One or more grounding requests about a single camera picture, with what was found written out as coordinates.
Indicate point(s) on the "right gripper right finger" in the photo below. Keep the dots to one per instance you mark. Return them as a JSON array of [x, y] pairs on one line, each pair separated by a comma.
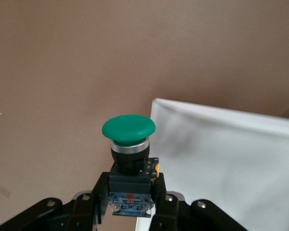
[[183, 216]]

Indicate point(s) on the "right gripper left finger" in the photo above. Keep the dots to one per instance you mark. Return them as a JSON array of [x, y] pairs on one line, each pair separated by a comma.
[[62, 216]]

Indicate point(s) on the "green mushroom push button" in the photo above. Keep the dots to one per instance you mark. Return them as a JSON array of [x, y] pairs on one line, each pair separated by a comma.
[[128, 128]]

